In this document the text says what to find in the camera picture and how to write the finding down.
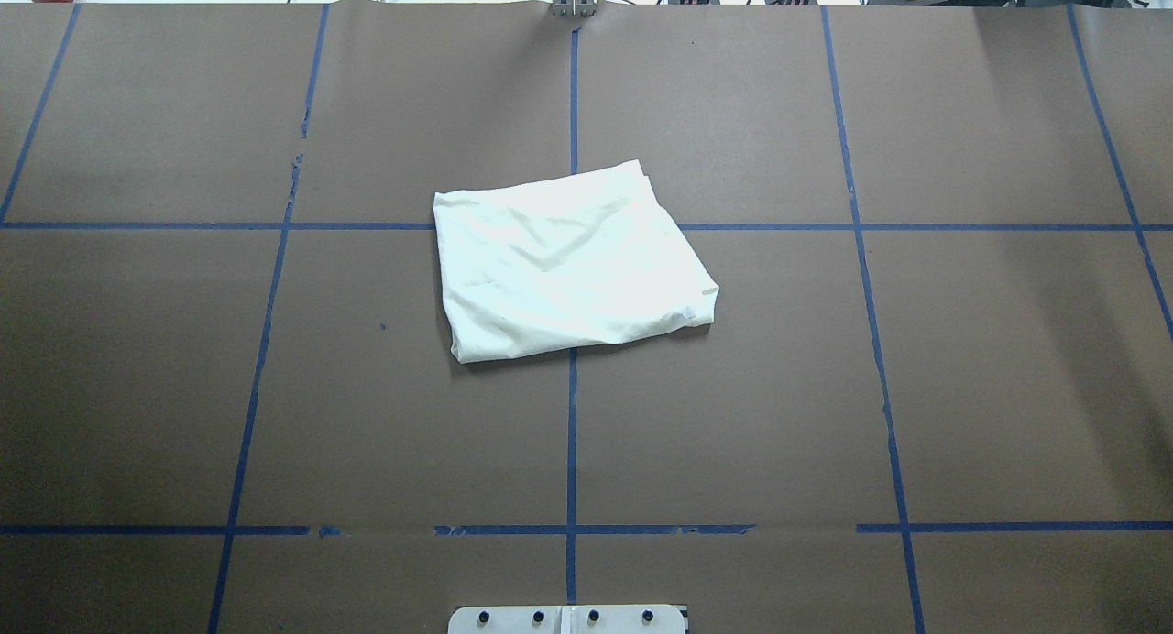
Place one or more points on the cream long-sleeve cat shirt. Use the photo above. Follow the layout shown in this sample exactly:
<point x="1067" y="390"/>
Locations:
<point x="547" y="265"/>

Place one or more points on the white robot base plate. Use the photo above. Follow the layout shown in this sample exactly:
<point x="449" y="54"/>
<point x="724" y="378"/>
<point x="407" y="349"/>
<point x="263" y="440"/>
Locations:
<point x="607" y="618"/>

